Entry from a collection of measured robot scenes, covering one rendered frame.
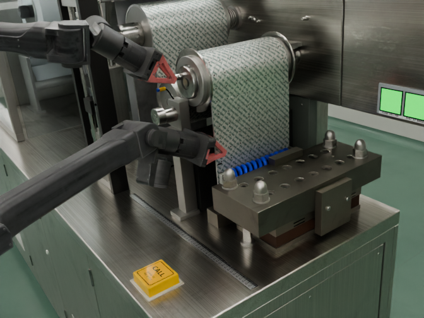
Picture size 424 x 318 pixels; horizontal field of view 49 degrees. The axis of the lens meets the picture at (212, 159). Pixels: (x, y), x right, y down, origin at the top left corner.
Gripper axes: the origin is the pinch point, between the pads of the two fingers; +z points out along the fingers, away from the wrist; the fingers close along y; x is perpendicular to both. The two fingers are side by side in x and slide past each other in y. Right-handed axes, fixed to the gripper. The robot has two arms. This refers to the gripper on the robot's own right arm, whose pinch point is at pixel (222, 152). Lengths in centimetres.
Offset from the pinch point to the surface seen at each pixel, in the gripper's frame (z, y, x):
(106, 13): -4, -75, 28
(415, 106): 21.6, 29.8, 22.4
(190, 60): -12.6, -4.7, 18.0
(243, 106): 2.0, 0.3, 11.6
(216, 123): -4.4, 0.2, 6.4
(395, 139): 282, -122, 18
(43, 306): 21, -117, -112
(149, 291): -19.0, 13.5, -27.7
